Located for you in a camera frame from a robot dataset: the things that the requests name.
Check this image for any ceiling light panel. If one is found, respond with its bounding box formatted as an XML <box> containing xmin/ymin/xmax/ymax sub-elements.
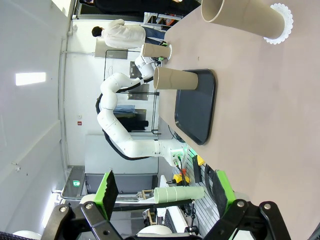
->
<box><xmin>15</xmin><ymin>72</ymin><xmax>47</xmax><ymax>86</ymax></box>

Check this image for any tall tan cup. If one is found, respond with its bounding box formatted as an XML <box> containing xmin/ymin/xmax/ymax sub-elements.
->
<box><xmin>140</xmin><ymin>42</ymin><xmax>172</xmax><ymax>60</ymax></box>
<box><xmin>201</xmin><ymin>0</ymin><xmax>286</xmax><ymax>40</ymax></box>
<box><xmin>152</xmin><ymin>66</ymin><xmax>199</xmax><ymax>91</ymax></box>

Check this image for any pale green cup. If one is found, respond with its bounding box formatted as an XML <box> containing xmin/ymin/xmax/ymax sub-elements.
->
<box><xmin>153</xmin><ymin>186</ymin><xmax>205</xmax><ymax>204</ymax></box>

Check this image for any aluminium slotted robot base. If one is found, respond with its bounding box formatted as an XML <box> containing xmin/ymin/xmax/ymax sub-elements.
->
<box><xmin>191</xmin><ymin>159</ymin><xmax>227</xmax><ymax>227</ymax></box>

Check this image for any black plastic tray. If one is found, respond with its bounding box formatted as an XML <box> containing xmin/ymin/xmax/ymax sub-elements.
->
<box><xmin>174</xmin><ymin>68</ymin><xmax>217</xmax><ymax>146</ymax></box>

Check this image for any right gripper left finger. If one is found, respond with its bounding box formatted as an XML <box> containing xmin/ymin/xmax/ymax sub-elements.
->
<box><xmin>41</xmin><ymin>169</ymin><xmax>120</xmax><ymax>240</ymax></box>

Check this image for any yellow emergency stop box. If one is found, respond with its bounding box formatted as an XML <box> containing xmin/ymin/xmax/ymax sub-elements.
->
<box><xmin>173</xmin><ymin>169</ymin><xmax>190</xmax><ymax>185</ymax></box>

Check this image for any black metal rack frame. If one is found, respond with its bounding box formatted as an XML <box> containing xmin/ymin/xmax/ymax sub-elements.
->
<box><xmin>103</xmin><ymin>49</ymin><xmax>161</xmax><ymax>135</ymax></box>

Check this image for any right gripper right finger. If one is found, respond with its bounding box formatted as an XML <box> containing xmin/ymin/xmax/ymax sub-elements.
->
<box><xmin>203</xmin><ymin>169</ymin><xmax>292</xmax><ymax>240</ymax></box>

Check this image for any person in white sweater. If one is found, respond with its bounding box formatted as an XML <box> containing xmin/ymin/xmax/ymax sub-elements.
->
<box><xmin>91</xmin><ymin>18</ymin><xmax>166</xmax><ymax>50</ymax></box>

